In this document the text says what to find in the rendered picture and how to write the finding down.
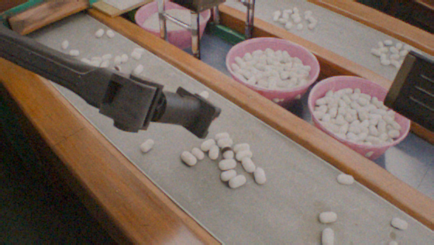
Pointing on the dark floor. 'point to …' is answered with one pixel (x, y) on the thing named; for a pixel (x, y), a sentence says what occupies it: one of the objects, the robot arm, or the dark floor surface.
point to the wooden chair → (414, 10)
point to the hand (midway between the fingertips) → (214, 116)
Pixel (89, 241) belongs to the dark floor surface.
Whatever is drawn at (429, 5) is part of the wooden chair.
